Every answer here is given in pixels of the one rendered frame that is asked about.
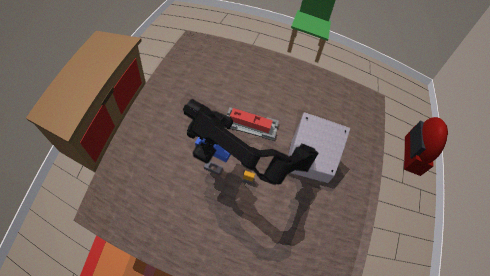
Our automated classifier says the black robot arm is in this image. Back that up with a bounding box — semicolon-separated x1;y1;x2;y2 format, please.
183;99;319;185

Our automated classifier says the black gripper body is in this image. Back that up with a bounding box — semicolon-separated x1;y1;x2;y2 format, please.
193;113;233;163

